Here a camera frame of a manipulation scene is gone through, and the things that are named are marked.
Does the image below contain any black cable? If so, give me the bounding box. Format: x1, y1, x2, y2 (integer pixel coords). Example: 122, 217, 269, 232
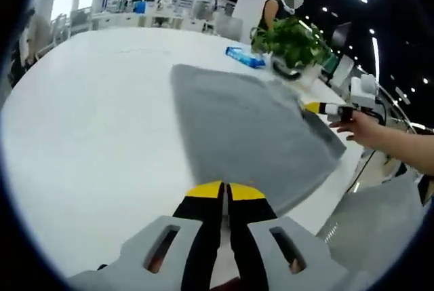
344, 148, 386, 199

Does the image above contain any person's left hand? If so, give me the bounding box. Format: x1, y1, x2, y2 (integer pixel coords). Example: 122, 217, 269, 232
210, 275, 243, 291

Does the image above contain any potted green plant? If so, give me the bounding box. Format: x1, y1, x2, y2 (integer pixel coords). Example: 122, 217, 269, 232
250, 16, 335, 81

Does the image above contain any grey towel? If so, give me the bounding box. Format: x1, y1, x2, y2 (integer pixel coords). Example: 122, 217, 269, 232
170, 63, 347, 216

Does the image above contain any person's right hand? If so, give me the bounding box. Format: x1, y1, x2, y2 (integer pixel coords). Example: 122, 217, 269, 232
328, 113, 374, 147

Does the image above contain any blue wipes packet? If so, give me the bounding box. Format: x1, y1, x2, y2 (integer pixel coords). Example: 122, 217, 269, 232
225, 45, 267, 69

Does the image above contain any grey office chair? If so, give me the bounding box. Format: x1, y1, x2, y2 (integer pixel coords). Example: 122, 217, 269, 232
215, 15, 244, 41

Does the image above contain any person's grey clothing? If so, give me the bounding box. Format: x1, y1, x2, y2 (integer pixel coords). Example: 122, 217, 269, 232
330, 168, 434, 271

